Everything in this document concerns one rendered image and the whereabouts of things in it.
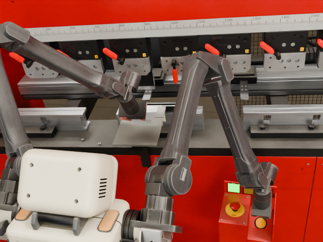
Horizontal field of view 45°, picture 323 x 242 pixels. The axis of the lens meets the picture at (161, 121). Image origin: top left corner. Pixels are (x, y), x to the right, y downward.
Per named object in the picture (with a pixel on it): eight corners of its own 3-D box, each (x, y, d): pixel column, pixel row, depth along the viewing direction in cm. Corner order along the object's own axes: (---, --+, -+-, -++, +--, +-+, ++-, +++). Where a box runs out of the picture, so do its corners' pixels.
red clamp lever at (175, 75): (173, 84, 158) (170, 63, 153) (174, 79, 162) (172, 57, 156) (177, 84, 158) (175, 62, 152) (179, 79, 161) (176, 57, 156)
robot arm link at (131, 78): (97, 93, 139) (111, 89, 133) (106, 66, 143) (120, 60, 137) (123, 108, 146) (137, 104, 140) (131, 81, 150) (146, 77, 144)
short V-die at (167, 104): (131, 112, 178) (130, 106, 177) (133, 108, 181) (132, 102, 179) (175, 111, 175) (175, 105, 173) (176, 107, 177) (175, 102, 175)
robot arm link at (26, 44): (-11, 44, 117) (3, 34, 109) (-5, 29, 119) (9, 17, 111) (106, 102, 142) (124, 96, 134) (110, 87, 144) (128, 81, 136)
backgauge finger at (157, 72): (133, 103, 181) (131, 94, 178) (143, 75, 202) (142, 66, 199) (159, 103, 179) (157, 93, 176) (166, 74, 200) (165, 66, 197)
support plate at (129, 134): (112, 146, 157) (112, 144, 156) (126, 108, 177) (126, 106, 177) (156, 146, 153) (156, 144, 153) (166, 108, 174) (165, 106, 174)
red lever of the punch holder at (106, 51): (103, 49, 153) (124, 63, 156) (105, 44, 156) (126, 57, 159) (101, 52, 154) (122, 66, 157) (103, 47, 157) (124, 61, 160)
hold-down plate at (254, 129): (250, 138, 169) (250, 132, 167) (250, 130, 173) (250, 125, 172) (324, 138, 164) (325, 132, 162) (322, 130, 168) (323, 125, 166)
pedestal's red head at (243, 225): (218, 242, 154) (217, 211, 143) (225, 211, 166) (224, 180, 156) (272, 250, 148) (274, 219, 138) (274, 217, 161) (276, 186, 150)
